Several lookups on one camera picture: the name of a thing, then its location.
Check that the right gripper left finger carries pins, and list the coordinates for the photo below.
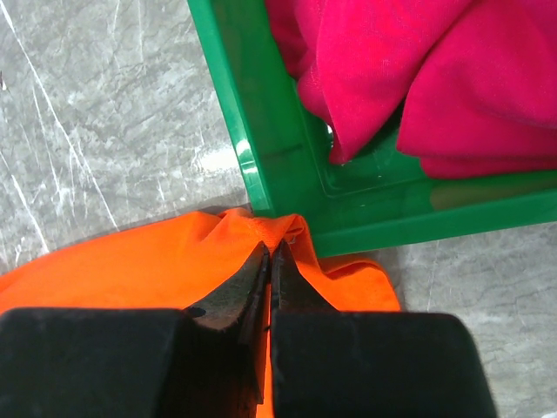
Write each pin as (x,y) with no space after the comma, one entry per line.
(234,309)

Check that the green plastic bin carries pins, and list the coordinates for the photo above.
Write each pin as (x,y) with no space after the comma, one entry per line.
(380,199)

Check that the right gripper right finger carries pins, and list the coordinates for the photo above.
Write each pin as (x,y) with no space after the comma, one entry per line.
(290,291)

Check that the orange t shirt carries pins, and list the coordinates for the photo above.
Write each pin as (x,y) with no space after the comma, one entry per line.
(99,329)

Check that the crumpled pink t shirt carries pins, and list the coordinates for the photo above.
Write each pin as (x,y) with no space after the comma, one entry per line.
(475,80)

